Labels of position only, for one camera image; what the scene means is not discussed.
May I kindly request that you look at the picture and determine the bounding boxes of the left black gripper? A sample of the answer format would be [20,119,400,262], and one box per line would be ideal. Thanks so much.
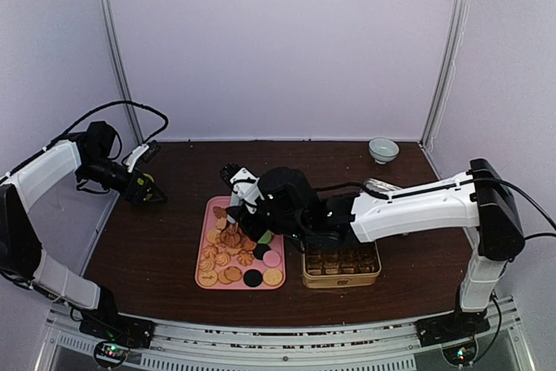
[78,156,168,207]

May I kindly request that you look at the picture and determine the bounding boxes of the plain round brown cookie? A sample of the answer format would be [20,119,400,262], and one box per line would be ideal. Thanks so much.
[219,229,242,248]

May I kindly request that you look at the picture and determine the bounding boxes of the metal serving tongs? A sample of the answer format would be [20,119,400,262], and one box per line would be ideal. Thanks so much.
[224,214,242,234]

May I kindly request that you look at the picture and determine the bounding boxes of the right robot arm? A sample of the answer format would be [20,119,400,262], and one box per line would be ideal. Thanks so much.
[220,158,525,338]

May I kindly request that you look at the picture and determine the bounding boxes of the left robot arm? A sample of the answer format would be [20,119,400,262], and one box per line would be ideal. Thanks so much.
[1,121,168,340]

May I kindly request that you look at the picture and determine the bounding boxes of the green sandwich cookie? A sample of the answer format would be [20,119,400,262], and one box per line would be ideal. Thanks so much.
[257,231,274,245]

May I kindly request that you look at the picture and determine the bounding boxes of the black sandwich cookie upper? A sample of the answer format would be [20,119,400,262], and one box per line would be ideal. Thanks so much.
[253,243,270,261]

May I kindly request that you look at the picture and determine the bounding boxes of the black sandwich cookie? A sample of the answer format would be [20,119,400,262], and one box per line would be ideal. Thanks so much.
[253,243,270,261]
[243,269,263,288]

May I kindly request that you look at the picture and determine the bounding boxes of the green plastic bowl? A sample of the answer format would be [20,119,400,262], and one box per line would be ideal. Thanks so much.
[138,173,154,191]

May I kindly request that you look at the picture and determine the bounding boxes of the pink sandwich cookie lower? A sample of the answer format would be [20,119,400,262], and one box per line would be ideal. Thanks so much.
[262,250,281,268]

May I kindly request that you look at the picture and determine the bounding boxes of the pink plastic tray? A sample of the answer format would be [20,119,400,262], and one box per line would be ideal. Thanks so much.
[195,196,286,291]

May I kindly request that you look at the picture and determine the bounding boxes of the black sandwich cookie lower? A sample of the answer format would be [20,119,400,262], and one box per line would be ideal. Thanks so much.
[243,269,263,288]

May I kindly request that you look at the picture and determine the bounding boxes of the beige round biscuit corner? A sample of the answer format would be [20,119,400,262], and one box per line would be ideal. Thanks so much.
[262,268,284,287]

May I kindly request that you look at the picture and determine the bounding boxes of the biscuit with pink stick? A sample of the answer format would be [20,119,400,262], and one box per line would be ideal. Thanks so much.
[197,270,218,288]

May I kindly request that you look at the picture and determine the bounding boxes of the gold cookie tin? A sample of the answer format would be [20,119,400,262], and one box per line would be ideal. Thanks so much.
[301,242,381,289]

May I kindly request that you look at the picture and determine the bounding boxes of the silver tin lid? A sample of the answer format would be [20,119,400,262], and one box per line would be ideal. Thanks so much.
[363,178,406,200]

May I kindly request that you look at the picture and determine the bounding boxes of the pale ceramic bowl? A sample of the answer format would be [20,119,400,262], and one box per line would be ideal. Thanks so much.
[367,137,400,165]

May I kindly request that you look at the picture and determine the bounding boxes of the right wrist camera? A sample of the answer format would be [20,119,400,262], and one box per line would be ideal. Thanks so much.
[219,163,261,208]

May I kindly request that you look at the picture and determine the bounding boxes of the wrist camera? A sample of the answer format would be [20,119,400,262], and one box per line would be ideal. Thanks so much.
[122,140,161,173]
[219,163,261,208]

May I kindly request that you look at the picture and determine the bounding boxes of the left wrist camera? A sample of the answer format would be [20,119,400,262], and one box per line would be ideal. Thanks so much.
[122,140,161,173]

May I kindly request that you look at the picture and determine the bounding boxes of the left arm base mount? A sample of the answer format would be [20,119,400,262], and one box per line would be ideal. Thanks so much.
[79,316,156,369]

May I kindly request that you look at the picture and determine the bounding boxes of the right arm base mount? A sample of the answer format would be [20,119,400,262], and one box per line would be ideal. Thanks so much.
[415,312,490,368]

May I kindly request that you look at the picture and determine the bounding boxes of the left aluminium frame post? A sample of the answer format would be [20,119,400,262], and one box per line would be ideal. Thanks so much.
[90,0,146,149]

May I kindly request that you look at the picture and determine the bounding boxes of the aluminium frame post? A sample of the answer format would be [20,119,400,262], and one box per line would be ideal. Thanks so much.
[420,0,469,151]
[90,0,146,149]

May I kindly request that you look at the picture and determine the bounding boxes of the right aluminium frame post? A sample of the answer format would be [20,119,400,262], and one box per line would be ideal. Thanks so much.
[420,0,469,151]

